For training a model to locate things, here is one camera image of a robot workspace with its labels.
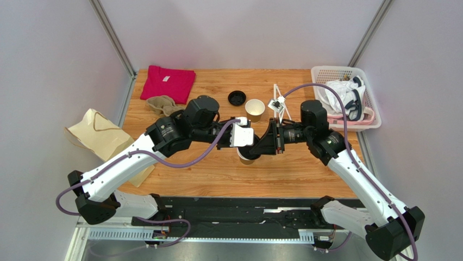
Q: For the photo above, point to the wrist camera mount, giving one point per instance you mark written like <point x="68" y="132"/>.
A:
<point x="241" y="134"/>
<point x="281" y="101"/>

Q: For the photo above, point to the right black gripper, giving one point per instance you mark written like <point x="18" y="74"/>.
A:
<point x="280" y="136"/>

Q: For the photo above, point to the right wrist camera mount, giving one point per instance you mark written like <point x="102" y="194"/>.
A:
<point x="281" y="101"/>

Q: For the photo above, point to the black cup lid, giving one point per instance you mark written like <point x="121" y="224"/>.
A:
<point x="237" y="98"/>
<point x="246" y="151"/>

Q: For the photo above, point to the folded red cloth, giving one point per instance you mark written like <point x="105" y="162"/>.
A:
<point x="176" y="84"/>

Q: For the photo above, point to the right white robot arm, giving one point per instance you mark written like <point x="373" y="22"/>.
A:
<point x="389" y="226"/>

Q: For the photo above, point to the white plastic basket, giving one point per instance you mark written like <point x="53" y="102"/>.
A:
<point x="323" y="74"/>

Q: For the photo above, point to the pulp cup carrier tray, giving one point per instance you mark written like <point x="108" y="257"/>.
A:
<point x="163" y="105"/>

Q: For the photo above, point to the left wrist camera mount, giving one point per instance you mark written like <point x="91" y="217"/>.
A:
<point x="241" y="134"/>

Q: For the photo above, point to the white crumpled garment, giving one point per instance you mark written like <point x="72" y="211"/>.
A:
<point x="351" y="93"/>

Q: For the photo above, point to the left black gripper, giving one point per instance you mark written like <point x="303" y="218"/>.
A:
<point x="226" y="144"/>

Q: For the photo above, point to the brown paper cup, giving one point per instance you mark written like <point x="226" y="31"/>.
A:
<point x="254" y="110"/>
<point x="245" y="161"/>

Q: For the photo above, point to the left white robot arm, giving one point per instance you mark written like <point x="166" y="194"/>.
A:
<point x="98" y="198"/>

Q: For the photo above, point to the brown paper bag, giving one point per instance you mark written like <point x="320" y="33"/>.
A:
<point x="99" y="135"/>

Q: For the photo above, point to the pink strap item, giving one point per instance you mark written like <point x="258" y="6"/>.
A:
<point x="366" y="118"/>

